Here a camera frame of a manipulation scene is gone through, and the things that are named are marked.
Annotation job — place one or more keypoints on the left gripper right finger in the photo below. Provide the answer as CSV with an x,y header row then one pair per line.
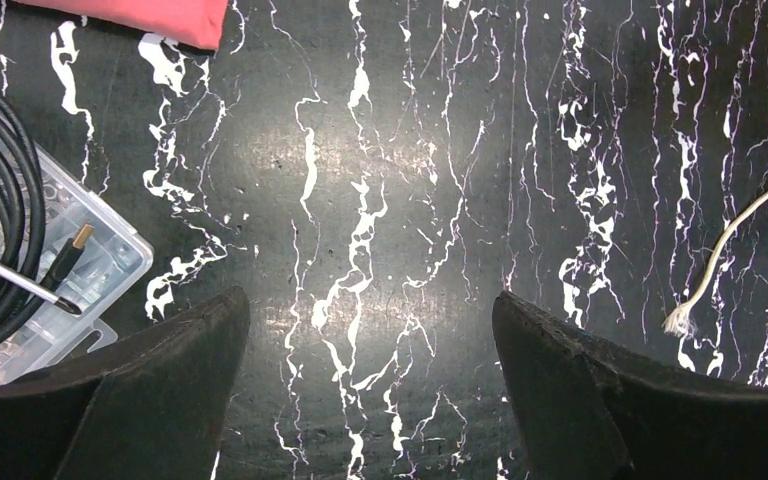
x,y
588,408

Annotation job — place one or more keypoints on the coral pink t-shirt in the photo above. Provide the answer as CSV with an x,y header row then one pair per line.
x,y
197,23

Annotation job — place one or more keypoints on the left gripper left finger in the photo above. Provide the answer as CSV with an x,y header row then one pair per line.
x,y
151,406

